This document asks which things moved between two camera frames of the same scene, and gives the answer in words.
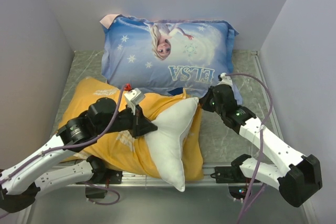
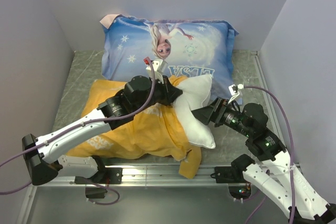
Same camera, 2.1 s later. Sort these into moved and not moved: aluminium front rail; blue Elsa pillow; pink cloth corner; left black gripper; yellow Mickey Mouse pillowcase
Moved: yellow Mickey Mouse pillowcase; left black gripper
Not moved: aluminium front rail; pink cloth corner; blue Elsa pillow
